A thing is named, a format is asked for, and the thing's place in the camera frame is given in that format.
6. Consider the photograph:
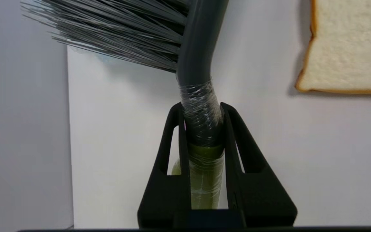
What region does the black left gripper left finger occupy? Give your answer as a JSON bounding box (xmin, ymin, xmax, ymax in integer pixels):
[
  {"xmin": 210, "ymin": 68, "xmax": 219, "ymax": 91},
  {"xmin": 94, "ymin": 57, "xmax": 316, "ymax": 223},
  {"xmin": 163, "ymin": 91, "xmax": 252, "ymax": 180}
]
[{"xmin": 137, "ymin": 102, "xmax": 192, "ymax": 229}]

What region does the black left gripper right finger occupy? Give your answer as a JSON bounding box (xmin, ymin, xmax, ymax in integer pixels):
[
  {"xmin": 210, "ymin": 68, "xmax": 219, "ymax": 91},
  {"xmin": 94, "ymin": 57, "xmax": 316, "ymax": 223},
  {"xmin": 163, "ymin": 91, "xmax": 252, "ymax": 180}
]
[{"xmin": 220, "ymin": 102, "xmax": 298, "ymax": 229}]

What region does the grey brush with green handle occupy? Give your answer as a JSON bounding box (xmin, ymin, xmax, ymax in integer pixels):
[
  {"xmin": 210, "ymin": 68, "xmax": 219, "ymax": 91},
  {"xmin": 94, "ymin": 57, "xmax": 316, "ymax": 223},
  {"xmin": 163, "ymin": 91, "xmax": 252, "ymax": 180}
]
[{"xmin": 21, "ymin": 0, "xmax": 229, "ymax": 210}]

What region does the white bread slice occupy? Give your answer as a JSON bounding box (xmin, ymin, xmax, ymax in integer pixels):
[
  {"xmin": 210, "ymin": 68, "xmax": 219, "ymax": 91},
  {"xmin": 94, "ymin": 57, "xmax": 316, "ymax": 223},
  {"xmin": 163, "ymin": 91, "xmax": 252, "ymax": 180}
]
[{"xmin": 295, "ymin": 0, "xmax": 371, "ymax": 95}]

